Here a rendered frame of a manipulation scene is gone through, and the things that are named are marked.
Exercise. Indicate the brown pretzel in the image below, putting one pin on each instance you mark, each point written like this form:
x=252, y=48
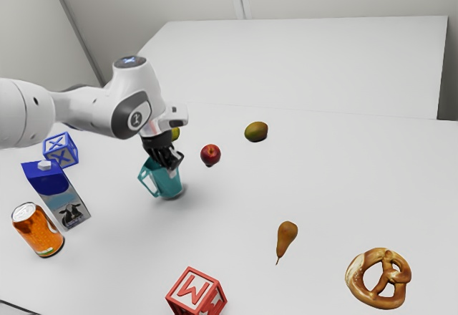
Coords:
x=358, y=275

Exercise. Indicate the green red mango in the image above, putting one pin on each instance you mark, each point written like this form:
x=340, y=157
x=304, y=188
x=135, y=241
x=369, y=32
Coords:
x=256, y=131

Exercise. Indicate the brown pear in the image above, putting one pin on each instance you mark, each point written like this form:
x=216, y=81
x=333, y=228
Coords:
x=285, y=238

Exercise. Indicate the orange drink can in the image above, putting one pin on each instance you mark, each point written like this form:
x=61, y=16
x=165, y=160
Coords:
x=37, y=231

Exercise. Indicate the teal faceted mug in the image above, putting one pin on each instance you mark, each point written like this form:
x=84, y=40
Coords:
x=162, y=183

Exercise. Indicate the red apple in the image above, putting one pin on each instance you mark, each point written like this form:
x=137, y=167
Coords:
x=210, y=154

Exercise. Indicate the red letter block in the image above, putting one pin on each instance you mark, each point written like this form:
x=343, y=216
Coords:
x=195, y=290

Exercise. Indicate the blue letter block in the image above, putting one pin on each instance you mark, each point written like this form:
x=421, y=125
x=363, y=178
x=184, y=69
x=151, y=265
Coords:
x=61, y=150

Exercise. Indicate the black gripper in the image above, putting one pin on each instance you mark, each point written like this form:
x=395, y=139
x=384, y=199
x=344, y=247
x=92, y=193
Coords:
x=156, y=142

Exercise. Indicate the small green fruit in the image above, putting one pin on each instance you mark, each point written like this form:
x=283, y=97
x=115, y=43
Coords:
x=175, y=134

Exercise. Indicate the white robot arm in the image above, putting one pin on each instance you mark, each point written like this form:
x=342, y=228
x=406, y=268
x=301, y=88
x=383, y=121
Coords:
x=71, y=105

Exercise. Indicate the blue white milk carton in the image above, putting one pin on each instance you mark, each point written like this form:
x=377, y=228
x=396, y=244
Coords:
x=55, y=193

